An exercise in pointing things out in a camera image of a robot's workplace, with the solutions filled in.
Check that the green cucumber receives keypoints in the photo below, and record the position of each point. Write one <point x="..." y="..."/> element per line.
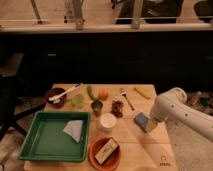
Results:
<point x="90" y="93"/>

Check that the dark grape bunch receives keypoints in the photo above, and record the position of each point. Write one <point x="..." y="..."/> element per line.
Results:
<point x="117" y="107"/>

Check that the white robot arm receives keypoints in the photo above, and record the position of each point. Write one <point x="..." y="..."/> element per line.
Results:
<point x="172" y="104"/>

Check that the black office chair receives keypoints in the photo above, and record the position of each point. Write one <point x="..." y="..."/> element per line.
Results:
<point x="8" y="102"/>

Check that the white brush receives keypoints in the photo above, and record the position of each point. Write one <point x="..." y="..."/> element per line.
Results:
<point x="56" y="97"/>

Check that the white cup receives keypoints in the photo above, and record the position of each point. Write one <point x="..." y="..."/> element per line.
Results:
<point x="107" y="121"/>

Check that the white folded cloth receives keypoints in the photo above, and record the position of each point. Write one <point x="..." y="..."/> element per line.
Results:
<point x="74" y="129"/>

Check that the fork with wooden handle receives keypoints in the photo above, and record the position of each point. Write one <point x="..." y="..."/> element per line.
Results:
<point x="124" y="94"/>

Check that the orange bowl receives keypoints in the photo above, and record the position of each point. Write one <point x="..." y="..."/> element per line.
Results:
<point x="111" y="163"/>

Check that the green plastic tray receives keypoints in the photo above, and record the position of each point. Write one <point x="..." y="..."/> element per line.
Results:
<point x="46" y="140"/>

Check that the small metal cup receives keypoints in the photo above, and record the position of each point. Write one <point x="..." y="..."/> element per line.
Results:
<point x="97" y="107"/>

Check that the orange fruit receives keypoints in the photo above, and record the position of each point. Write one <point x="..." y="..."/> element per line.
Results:
<point x="103" y="94"/>

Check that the dark cabinet counter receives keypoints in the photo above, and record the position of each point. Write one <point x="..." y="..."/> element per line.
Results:
<point x="164" y="59"/>

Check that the light green cup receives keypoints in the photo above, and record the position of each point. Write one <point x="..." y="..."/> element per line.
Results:
<point x="78" y="101"/>

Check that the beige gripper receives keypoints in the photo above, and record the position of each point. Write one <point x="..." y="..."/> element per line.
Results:
<point x="151" y="125"/>

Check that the blue sponge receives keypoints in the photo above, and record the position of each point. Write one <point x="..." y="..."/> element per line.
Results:
<point x="141" y="120"/>

